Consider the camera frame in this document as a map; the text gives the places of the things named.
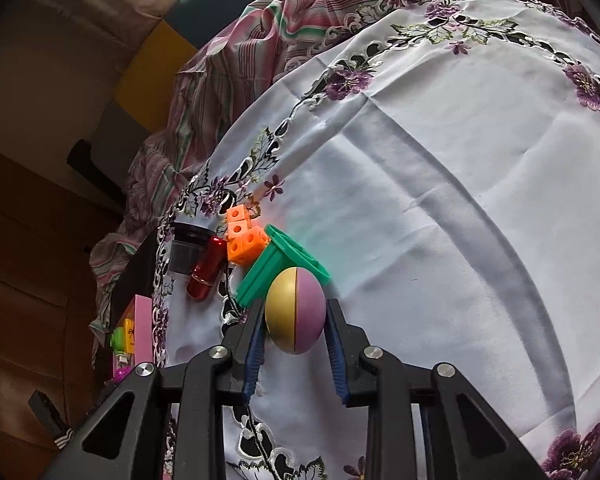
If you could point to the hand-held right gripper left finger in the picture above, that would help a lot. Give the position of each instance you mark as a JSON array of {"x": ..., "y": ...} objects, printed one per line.
[{"x": 255, "y": 345}]

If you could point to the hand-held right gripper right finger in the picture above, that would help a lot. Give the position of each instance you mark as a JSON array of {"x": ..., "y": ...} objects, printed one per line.
[{"x": 336, "y": 355}]

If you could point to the yellow half egg shell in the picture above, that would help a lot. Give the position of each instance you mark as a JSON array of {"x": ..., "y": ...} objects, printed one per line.
[{"x": 280, "y": 310}]

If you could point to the purple half egg shell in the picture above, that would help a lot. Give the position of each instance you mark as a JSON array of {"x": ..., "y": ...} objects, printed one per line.
[{"x": 310, "y": 305}]

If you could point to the green flanged plastic toy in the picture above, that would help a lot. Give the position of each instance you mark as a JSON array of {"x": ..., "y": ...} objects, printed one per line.
[{"x": 265, "y": 270}]

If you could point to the red glossy capsule case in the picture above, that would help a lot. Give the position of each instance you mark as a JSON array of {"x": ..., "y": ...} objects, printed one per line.
[{"x": 205, "y": 270}]

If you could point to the orange cube blocks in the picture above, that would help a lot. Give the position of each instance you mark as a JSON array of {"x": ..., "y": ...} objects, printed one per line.
[{"x": 242, "y": 247}]

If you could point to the grey jar with black lid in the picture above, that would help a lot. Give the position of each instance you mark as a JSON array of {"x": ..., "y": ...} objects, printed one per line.
[{"x": 185, "y": 255}]

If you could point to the pink cardboard box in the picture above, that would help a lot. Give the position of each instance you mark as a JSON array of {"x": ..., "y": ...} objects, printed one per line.
[{"x": 142, "y": 320}]

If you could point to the light green round toy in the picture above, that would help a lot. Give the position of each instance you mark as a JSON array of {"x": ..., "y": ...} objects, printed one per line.
[{"x": 116, "y": 338}]

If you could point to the white embroidered floral tablecloth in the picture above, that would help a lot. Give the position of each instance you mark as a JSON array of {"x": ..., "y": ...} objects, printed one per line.
[{"x": 430, "y": 160}]

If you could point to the black striped slipper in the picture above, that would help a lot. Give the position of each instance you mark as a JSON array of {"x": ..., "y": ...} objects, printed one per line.
[{"x": 47, "y": 410}]

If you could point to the wooden wardrobe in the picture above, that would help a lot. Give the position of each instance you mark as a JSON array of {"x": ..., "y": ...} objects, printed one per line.
[{"x": 20, "y": 260}]

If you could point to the pink green striped blanket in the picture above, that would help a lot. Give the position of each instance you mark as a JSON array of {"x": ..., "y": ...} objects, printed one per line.
[{"x": 220, "y": 60}]

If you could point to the grey yellow blue headboard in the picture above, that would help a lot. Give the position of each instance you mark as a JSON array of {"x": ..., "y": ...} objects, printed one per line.
[{"x": 155, "y": 65}]

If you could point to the pale pink curtain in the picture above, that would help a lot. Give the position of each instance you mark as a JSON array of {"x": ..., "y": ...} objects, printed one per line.
[{"x": 55, "y": 35}]

